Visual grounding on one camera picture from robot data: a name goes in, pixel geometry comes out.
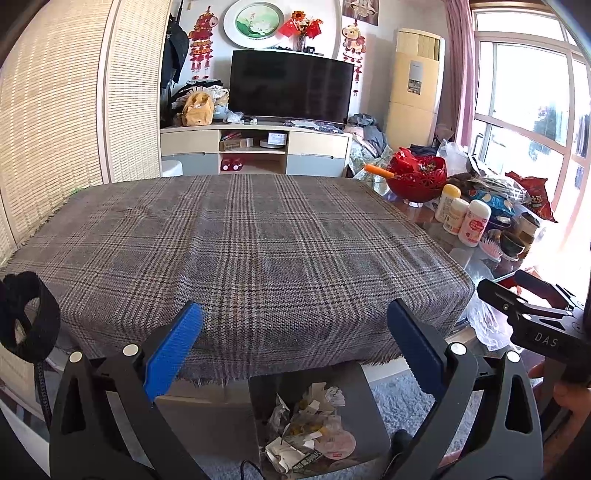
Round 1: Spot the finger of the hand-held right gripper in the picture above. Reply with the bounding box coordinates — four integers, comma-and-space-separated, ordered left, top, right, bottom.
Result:
514, 270, 583, 311
477, 278, 574, 334

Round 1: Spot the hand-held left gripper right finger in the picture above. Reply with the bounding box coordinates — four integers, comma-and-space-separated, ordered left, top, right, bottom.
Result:
387, 299, 544, 480

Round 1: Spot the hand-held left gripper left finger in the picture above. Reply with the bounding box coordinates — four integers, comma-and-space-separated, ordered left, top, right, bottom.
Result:
49, 301, 208, 480

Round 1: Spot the dark grey trash bin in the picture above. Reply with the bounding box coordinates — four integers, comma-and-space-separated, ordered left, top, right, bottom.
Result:
248, 362, 393, 480

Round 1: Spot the white paper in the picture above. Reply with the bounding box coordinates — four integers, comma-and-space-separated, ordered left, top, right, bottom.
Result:
302, 382, 347, 413

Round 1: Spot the round plastic cup red label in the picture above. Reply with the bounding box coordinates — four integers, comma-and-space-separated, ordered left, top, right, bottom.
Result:
318, 431, 357, 460

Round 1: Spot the person's right hand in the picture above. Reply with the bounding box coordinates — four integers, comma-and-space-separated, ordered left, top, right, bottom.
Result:
529, 362, 591, 449

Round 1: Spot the clear plastic bag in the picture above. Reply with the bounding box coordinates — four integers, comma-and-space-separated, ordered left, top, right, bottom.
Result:
466, 295, 513, 355

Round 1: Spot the pink hairbrush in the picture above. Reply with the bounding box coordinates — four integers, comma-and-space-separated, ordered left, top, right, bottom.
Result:
479, 234, 504, 264

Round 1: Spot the stack of dark bowls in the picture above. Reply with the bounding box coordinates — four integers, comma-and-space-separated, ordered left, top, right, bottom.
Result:
499, 212, 541, 262

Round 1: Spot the white bottle pink label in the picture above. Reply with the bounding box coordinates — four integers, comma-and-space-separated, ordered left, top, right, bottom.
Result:
458, 200, 492, 247

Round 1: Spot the red snack bag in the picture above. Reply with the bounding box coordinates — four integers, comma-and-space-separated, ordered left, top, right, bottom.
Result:
505, 171, 559, 223

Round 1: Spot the plain white bottle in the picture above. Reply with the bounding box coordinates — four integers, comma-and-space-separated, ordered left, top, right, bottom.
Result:
443, 198, 471, 235

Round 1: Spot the blue snack packet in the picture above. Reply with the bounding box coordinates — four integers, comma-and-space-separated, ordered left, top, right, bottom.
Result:
468, 187, 514, 219

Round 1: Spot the grey plaid blanket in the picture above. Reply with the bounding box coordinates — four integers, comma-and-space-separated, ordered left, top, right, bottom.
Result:
0, 174, 476, 387

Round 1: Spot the red lattice basket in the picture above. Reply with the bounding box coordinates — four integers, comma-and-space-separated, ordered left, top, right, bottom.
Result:
385, 147, 448, 204

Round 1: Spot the white plastic bag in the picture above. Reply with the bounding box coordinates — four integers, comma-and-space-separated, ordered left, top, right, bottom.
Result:
434, 138, 472, 178

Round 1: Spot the floral cloth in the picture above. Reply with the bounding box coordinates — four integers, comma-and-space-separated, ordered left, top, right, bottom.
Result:
348, 141, 398, 185

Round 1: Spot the window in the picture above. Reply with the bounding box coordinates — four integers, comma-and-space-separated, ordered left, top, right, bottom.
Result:
468, 4, 591, 287

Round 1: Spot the pile of grey clothes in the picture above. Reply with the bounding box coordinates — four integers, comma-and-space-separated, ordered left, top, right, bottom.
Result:
346, 113, 389, 160

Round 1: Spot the beige grey television cabinet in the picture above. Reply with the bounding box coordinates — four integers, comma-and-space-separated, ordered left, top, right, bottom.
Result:
159, 121, 354, 178

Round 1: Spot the beige standing air conditioner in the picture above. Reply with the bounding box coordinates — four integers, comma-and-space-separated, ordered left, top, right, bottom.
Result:
385, 28, 446, 151

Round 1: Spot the pink curtain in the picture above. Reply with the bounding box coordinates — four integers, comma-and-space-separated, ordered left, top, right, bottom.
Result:
443, 0, 478, 146

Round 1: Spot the yellow plush backpack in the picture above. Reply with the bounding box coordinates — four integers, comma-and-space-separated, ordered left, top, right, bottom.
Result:
181, 91, 215, 127

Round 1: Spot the woven bamboo screen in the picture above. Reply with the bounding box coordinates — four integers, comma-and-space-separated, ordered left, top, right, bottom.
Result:
0, 0, 174, 393

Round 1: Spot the black flat television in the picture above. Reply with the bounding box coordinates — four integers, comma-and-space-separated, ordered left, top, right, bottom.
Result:
228, 49, 355, 125

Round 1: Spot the black hanging jacket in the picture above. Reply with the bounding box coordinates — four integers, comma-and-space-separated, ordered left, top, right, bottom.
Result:
161, 14, 190, 88

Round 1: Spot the red hanging ornament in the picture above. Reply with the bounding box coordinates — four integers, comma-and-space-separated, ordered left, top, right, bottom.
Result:
188, 7, 219, 81
342, 18, 368, 95

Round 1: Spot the flower vase with red decorations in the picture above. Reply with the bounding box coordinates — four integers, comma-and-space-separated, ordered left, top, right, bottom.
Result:
277, 8, 324, 52

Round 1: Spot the black braided cable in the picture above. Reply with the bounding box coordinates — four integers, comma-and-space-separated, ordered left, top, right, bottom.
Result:
31, 357, 54, 426

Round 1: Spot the black strap loop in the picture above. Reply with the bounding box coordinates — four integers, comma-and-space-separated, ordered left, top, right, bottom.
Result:
0, 271, 62, 361

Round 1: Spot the wall picture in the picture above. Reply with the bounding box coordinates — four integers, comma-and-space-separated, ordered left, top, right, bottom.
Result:
344, 0, 382, 19

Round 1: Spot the round white wall plate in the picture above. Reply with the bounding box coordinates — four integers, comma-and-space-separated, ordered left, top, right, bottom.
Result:
223, 0, 286, 49

